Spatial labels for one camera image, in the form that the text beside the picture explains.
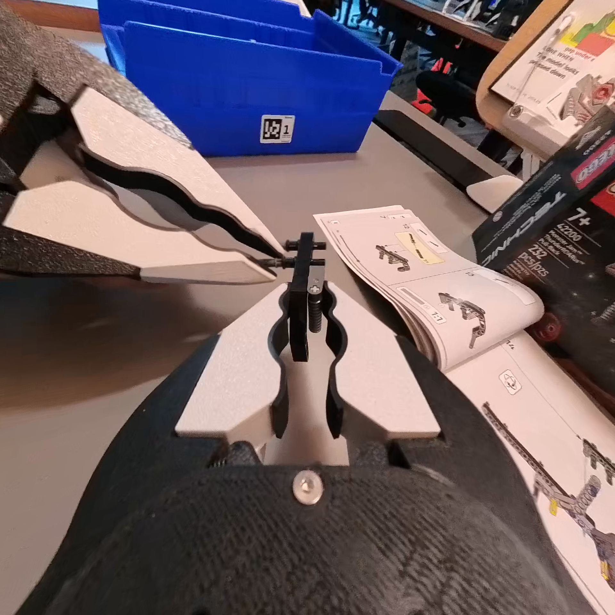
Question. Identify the open instruction booklet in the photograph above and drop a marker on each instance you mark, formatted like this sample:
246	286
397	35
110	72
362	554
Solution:
480	384

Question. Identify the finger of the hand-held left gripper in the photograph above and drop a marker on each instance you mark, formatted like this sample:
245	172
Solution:
120	235
144	139

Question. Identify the white rounded foot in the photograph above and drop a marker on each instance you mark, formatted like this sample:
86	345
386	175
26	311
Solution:
495	192

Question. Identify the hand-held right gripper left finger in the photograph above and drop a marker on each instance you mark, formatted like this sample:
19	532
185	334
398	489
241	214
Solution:
230	384

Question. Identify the printed sheet on board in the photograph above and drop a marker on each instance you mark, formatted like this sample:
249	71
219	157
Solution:
552	62

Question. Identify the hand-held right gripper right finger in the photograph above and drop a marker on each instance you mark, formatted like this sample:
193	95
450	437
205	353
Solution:
384	384

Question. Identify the grey desk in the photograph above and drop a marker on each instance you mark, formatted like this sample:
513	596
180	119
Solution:
336	192

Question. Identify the black toy beam assembly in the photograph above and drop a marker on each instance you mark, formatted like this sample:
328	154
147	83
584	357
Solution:
300	307

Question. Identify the black toy set box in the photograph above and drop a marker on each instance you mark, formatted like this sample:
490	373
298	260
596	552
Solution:
552	230

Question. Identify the blue plastic bin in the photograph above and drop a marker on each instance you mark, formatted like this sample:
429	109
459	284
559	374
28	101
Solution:
230	86
336	29

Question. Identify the black office chair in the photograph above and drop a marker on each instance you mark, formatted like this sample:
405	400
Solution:
447	91

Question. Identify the wooden table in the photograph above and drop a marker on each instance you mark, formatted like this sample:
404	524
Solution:
447	24

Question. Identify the black flat bar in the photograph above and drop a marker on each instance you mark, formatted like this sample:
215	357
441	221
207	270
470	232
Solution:
432	144

